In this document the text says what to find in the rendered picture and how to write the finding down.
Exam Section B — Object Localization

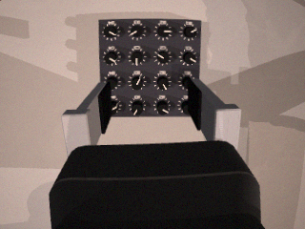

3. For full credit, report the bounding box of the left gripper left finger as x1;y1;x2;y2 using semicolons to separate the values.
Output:
61;81;113;157

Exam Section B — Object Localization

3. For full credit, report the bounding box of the dark grey knob panel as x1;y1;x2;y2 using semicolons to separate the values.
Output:
99;19;201;117

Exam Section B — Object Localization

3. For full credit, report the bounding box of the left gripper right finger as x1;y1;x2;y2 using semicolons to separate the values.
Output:
188;79;241;150

